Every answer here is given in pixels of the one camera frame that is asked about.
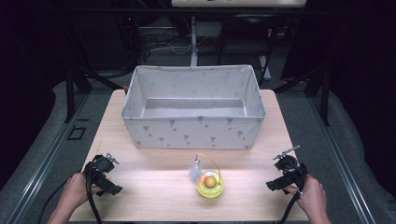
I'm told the white fabric storage box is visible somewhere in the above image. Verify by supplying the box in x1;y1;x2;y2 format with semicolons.
120;63;267;150

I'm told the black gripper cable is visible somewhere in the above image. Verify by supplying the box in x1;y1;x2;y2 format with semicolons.
36;177;70;224
84;160;104;224
276;189;303;224

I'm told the white desk leg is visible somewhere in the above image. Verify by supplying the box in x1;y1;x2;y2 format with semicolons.
190;15;199;67

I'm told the black chair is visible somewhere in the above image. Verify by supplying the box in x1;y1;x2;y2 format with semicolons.
217;12;283;87

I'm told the yellow feather cat toy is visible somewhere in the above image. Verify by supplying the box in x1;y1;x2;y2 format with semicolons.
188;152;225;200

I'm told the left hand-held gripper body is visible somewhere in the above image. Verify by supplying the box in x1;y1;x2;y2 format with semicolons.
82;153;123;197

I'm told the person's left hand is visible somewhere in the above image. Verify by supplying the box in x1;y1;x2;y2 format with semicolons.
60;172;104;216

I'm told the black metal stand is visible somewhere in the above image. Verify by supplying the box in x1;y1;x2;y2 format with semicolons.
274;60;332;127
63;18;125;124

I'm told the metal floor rail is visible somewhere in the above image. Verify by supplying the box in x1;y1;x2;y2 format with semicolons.
5;92;92;224
306;95;377;224

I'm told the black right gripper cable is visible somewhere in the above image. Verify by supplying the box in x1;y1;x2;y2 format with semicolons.
276;189;303;224

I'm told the tangle of floor cables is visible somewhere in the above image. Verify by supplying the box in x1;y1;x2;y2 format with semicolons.
139;29;216;58

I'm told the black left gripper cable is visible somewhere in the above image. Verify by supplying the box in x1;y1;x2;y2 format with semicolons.
84;160;104;224
36;177;70;224

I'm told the black tape square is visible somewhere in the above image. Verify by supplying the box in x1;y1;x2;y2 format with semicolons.
66;125;87;141

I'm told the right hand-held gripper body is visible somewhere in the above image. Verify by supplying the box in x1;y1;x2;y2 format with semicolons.
265;154;309;196

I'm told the person's right hand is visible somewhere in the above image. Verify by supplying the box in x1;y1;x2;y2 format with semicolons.
283;174;328;220

